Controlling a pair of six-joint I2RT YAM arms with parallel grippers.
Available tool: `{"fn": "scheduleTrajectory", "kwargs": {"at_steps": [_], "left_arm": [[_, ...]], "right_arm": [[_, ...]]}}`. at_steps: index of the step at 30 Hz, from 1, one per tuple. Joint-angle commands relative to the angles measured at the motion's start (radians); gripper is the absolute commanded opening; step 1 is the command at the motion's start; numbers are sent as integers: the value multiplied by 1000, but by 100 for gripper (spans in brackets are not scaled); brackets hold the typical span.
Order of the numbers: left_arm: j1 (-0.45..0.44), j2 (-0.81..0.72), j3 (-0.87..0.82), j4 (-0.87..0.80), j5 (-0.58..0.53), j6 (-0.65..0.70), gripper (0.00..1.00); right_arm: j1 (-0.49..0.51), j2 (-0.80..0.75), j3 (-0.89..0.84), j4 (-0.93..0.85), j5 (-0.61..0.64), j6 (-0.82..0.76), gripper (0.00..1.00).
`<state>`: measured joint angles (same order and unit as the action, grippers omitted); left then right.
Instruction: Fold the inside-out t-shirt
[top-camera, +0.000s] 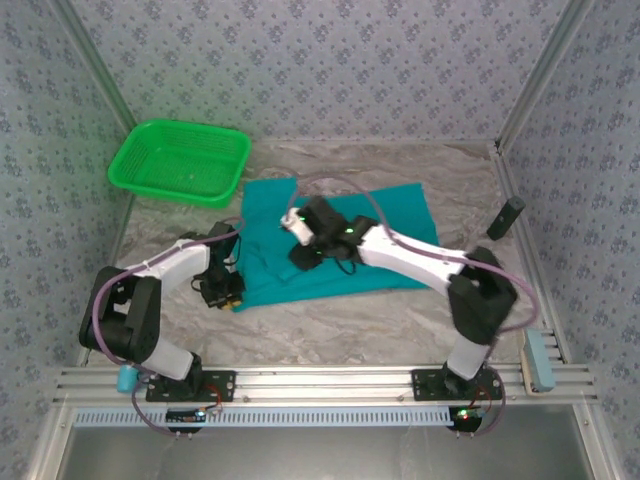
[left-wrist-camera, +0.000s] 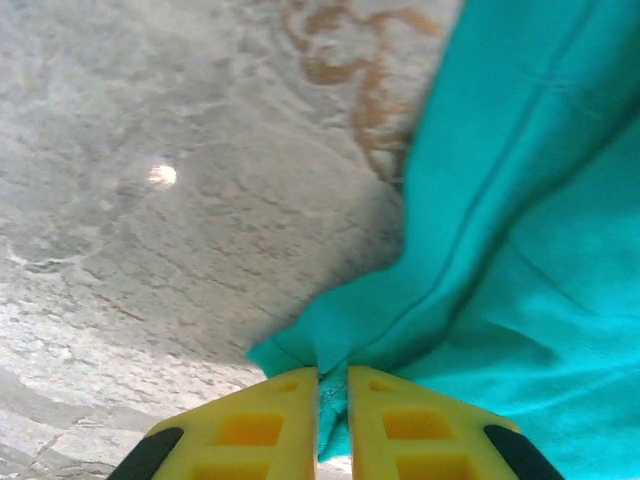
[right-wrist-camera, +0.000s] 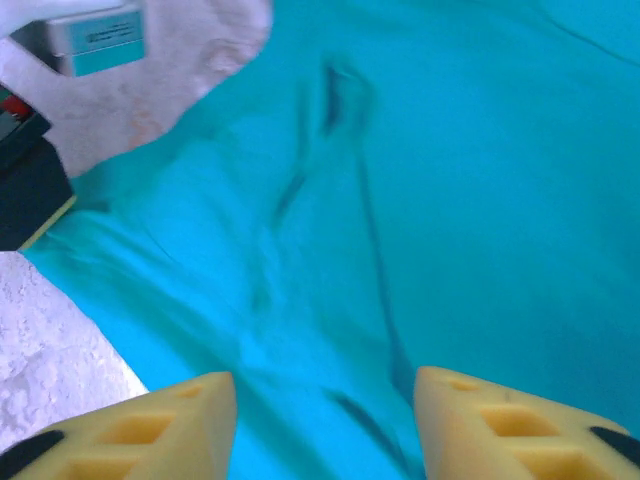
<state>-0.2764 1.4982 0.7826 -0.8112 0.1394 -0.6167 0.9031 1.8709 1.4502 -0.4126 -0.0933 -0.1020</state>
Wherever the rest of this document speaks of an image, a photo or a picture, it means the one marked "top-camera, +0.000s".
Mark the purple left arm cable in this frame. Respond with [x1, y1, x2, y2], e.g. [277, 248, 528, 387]
[89, 215, 247, 439]

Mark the light blue tube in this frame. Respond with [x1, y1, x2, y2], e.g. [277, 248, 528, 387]
[116, 364, 142, 395]

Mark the grey metal shelf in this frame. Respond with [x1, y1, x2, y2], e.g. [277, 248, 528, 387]
[24, 404, 621, 480]

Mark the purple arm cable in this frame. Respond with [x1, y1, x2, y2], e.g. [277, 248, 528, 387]
[89, 215, 247, 439]
[284, 175, 539, 437]

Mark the aluminium table side rail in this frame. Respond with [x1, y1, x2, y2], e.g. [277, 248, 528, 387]
[488, 141, 572, 366]
[74, 194, 137, 367]

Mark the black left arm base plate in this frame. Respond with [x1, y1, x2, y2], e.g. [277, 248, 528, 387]
[145, 368, 237, 404]

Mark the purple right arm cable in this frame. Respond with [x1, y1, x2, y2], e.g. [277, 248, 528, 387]
[284, 175, 539, 437]

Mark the green plastic basket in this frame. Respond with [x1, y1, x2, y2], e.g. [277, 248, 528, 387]
[107, 117, 252, 209]

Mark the light blue block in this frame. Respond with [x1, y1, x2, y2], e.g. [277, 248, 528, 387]
[522, 328, 557, 394]

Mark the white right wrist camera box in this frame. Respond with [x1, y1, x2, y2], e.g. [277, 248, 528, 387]
[278, 206, 320, 246]

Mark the aluminium mounting rail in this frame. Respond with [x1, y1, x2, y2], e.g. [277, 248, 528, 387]
[52, 366, 599, 406]

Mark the black cylindrical device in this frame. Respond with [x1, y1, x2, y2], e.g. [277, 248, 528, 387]
[486, 195, 527, 242]

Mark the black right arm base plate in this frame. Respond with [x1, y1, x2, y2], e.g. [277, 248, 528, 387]
[410, 368, 504, 403]

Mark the aluminium frame post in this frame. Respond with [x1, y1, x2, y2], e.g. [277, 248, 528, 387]
[494, 0, 599, 151]
[47, 0, 139, 132]

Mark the teal t-shirt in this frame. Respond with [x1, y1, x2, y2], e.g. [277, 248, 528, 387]
[230, 178, 441, 314]

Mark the slotted cable duct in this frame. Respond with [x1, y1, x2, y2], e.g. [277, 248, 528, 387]
[72, 405, 459, 429]

